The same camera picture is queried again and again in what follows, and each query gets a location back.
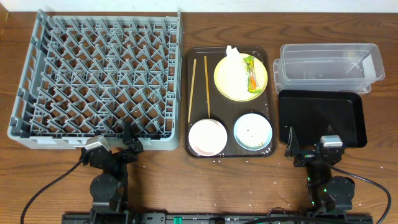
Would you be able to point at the yellow plate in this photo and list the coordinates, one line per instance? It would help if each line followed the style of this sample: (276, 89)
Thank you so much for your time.
(226, 85)

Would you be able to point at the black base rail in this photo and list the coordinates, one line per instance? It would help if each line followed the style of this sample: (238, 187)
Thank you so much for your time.
(155, 218)

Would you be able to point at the clear plastic bin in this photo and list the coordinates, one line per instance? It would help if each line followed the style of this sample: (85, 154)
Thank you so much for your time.
(349, 67)

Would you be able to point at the pink bowl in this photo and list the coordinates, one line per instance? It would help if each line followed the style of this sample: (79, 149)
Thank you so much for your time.
(207, 137)

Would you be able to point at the light blue plate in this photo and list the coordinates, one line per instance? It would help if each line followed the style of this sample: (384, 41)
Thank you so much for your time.
(253, 132)

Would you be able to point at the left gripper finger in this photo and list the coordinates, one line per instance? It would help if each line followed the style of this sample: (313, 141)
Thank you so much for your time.
(131, 140)
(94, 142)

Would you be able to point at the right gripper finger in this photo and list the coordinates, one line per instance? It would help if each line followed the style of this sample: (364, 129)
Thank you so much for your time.
(292, 145)
(330, 131)

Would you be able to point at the wooden chopstick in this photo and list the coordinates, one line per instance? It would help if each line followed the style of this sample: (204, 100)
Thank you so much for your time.
(207, 86)
(191, 90)

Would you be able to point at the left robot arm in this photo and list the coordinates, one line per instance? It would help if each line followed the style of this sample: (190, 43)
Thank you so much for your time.
(109, 189)

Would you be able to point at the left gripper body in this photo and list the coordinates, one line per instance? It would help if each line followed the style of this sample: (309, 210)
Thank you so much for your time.
(123, 162)

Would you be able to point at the green snack wrapper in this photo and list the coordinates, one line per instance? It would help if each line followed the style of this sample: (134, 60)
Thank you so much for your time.
(253, 86)

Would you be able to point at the black waste tray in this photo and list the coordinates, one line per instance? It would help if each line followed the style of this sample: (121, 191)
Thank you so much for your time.
(311, 112)

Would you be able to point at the grey dishwasher rack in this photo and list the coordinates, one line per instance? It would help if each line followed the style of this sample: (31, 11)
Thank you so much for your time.
(91, 75)

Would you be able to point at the dark brown serving tray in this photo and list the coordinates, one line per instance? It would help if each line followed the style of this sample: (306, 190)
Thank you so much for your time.
(224, 110)

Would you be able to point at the white napkin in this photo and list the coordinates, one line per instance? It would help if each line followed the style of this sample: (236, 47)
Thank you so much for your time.
(236, 67)

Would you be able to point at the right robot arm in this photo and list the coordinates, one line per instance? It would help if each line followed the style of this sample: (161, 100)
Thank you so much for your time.
(330, 195)

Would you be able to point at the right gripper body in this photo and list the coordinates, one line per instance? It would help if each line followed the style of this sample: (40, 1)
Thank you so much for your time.
(305, 157)

